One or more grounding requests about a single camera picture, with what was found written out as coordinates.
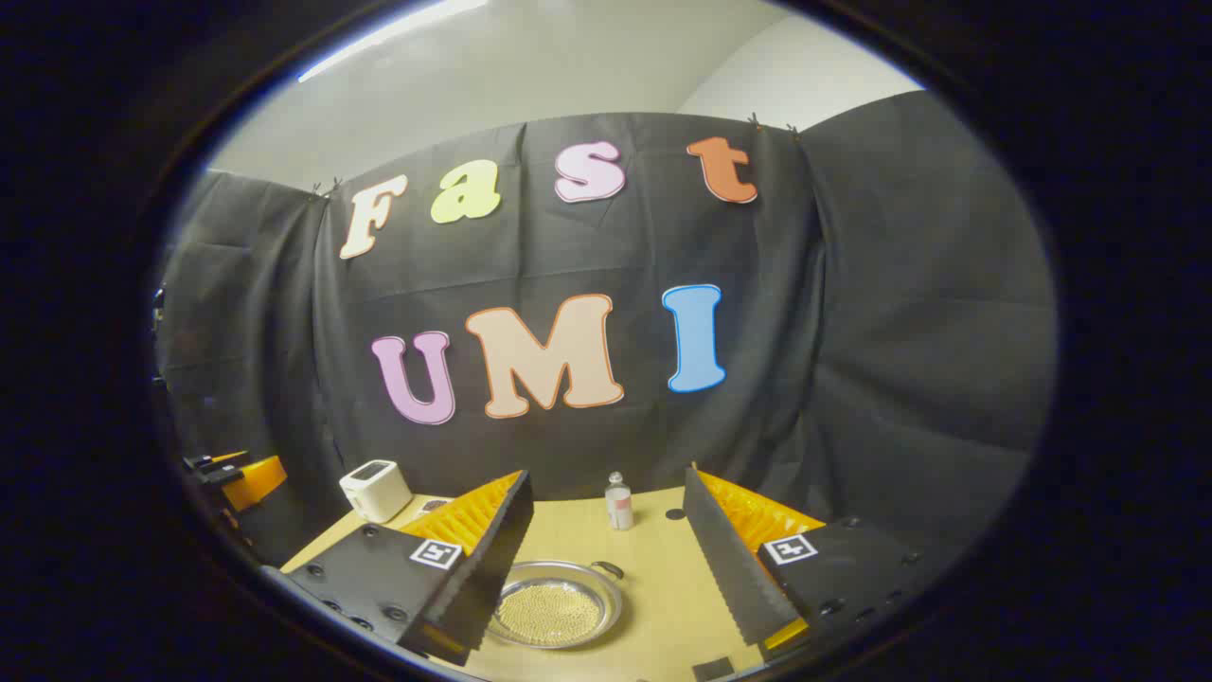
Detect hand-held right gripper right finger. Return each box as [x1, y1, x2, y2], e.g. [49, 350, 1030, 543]
[682, 462, 938, 664]

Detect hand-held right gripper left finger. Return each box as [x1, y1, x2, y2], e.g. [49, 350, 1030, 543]
[260, 469, 536, 669]

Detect stainless steel pot black handles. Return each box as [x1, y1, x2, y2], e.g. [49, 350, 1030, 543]
[488, 559, 626, 651]

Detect pile of yellow soybeans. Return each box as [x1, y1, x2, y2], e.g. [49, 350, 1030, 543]
[497, 583, 604, 647]

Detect white boxy appliance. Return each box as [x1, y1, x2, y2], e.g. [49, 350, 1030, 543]
[339, 459, 415, 525]

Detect small clear bottle white label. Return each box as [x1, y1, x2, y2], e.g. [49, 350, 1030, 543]
[605, 472, 634, 531]

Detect black backdrop cloth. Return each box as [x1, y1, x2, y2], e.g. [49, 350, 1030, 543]
[154, 90, 1059, 569]

